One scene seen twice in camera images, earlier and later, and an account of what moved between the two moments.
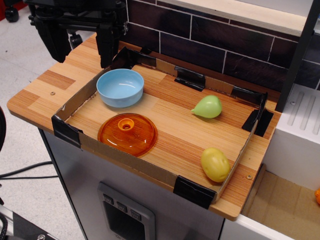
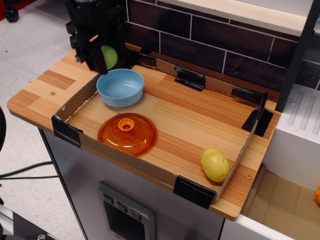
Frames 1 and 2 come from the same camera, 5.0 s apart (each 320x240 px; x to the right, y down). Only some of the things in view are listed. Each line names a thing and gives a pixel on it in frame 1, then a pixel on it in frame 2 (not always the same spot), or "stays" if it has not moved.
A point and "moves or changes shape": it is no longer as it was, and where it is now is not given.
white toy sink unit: x=282 y=205 stays
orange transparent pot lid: x=130 y=133 stays
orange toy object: x=317 y=193 stays
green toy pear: x=210 y=106 moves or changes shape
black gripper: x=77 y=15 -> x=92 y=23
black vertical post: x=300 y=56 stays
